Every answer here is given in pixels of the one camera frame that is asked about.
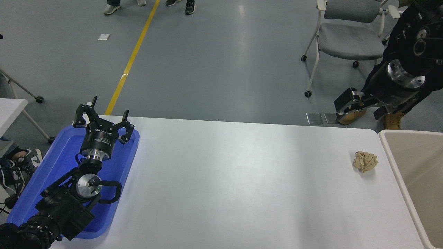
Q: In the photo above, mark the metal floor plate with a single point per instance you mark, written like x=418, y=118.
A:
x=330, y=118
x=314, y=118

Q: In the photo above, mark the standing person with tan boots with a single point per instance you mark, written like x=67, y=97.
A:
x=351, y=118

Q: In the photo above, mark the person's hand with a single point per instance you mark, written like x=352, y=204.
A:
x=405, y=2

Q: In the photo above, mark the grey office chair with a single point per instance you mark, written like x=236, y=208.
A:
x=349, y=39

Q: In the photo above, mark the white side table with casters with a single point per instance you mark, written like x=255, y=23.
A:
x=10, y=110

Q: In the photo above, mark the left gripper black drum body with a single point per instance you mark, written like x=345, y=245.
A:
x=98, y=140

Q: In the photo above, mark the robot left black arm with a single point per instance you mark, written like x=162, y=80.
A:
x=65, y=207

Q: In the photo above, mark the tan paper ball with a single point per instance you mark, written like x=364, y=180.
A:
x=365, y=161

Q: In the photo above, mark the large pale dustbin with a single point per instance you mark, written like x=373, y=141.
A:
x=418, y=162

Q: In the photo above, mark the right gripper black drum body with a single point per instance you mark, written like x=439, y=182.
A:
x=389, y=91

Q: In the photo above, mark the person with dark shoes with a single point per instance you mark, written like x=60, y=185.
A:
x=190, y=7

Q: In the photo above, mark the white chair frame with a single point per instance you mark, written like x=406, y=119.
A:
x=394, y=11

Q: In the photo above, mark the person with grey shoes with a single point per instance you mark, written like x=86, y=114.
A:
x=111, y=8

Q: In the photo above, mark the blue plastic tray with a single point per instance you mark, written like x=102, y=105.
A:
x=59, y=162

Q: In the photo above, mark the seated person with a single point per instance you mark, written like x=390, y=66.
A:
x=31, y=157

